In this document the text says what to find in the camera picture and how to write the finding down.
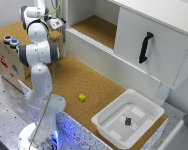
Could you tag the white cabinet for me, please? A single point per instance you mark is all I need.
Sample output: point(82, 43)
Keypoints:
point(94, 56)

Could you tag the purple block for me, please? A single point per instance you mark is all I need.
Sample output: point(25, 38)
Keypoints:
point(128, 121)

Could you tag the yellow block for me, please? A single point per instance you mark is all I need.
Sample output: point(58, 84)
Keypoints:
point(82, 97)

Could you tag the red button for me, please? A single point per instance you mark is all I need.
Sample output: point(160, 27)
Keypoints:
point(7, 38)

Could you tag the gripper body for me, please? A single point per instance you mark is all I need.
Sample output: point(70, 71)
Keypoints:
point(56, 23)

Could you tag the blue button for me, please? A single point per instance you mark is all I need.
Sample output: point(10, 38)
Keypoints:
point(14, 42)

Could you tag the white plastic box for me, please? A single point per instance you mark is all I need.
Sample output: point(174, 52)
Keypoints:
point(117, 128)

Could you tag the white sliding door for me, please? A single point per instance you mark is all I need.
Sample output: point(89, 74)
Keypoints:
point(167, 50)

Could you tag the wooden drawer box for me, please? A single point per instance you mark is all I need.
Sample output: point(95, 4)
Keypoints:
point(7, 66)

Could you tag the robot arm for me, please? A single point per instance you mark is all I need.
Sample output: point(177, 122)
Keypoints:
point(40, 80)

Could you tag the green button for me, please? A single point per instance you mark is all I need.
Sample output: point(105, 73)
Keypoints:
point(18, 46)

